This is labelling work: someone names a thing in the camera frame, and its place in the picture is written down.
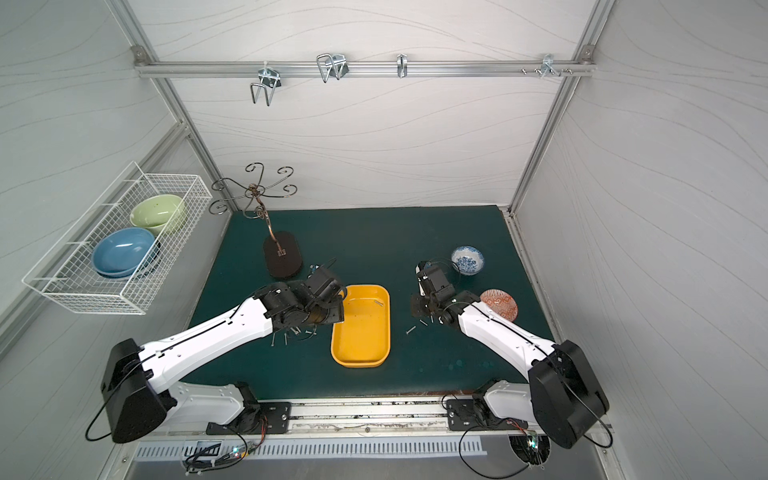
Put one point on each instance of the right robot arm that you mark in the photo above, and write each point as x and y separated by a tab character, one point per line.
563	397

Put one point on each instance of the white vent strip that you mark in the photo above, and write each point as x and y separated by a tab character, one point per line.
318	448

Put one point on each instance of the white wire basket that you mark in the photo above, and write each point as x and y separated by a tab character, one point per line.
64	274

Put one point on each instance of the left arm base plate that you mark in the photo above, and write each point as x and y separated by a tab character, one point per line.
276	417

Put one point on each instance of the red patterned bowl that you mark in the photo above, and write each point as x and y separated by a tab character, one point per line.
501	302

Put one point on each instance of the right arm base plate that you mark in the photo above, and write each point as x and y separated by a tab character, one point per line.
472	414

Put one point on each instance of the double metal hook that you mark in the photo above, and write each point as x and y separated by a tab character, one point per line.
267	82

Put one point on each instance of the aluminium cross rail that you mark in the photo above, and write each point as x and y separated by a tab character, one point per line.
357	69

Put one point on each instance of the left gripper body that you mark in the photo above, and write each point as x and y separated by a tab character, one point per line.
327	307

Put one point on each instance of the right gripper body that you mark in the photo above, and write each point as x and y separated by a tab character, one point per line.
424	303

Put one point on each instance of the green bowl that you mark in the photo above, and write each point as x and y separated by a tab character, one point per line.
165	213

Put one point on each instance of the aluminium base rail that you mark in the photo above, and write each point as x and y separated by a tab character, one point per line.
372	415

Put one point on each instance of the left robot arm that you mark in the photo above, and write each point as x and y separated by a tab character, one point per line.
143	387

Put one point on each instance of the small metal hook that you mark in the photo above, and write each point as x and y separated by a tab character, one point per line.
402	66

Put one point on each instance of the bronze hook stand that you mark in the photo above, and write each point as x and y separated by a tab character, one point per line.
283	258

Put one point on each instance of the right metal hook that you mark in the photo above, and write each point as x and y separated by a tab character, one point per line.
547	68

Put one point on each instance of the blue white patterned bowl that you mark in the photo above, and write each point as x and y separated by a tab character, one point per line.
467	260

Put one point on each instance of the looped metal hook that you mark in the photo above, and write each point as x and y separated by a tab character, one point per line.
332	65

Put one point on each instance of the green mat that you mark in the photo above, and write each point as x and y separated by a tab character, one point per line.
383	247

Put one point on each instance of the yellow plastic storage box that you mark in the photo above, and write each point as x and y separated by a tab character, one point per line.
363	338

